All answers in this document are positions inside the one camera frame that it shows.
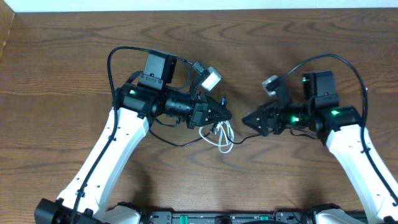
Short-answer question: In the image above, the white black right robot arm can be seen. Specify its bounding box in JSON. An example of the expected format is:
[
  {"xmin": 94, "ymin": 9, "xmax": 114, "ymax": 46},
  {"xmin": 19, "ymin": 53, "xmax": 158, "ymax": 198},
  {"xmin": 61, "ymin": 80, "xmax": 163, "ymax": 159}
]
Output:
[{"xmin": 242, "ymin": 71, "xmax": 397, "ymax": 223}]

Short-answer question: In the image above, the white USB cable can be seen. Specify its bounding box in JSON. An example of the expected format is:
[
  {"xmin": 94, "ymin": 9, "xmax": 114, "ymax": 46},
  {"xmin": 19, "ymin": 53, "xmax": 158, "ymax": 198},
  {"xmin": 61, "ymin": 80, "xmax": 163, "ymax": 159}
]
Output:
[{"xmin": 198, "ymin": 120, "xmax": 235, "ymax": 154}]

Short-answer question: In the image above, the black USB cable blue plug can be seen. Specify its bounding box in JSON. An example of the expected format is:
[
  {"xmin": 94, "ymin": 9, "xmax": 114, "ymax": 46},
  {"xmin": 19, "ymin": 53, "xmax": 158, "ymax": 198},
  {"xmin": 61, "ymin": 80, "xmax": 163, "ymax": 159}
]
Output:
[{"xmin": 212, "ymin": 93, "xmax": 227, "ymax": 134}]

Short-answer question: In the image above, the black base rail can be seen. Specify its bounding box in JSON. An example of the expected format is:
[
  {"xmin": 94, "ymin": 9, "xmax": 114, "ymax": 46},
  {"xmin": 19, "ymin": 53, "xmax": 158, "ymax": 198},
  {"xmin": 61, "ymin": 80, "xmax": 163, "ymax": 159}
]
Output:
[{"xmin": 141, "ymin": 203, "xmax": 368, "ymax": 224}]

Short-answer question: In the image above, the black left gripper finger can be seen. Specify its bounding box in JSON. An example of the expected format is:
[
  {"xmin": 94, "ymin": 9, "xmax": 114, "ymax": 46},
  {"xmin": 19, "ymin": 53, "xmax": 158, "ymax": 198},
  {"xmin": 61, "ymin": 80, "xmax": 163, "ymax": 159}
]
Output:
[
  {"xmin": 201, "ymin": 114, "xmax": 232, "ymax": 126},
  {"xmin": 208, "ymin": 96, "xmax": 232, "ymax": 118}
]

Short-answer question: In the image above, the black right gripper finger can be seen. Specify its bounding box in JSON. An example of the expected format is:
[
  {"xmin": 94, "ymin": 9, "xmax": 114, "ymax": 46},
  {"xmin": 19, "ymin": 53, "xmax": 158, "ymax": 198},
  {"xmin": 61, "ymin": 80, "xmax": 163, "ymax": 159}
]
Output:
[
  {"xmin": 247, "ymin": 123, "xmax": 267, "ymax": 136},
  {"xmin": 242, "ymin": 107, "xmax": 267, "ymax": 124}
]

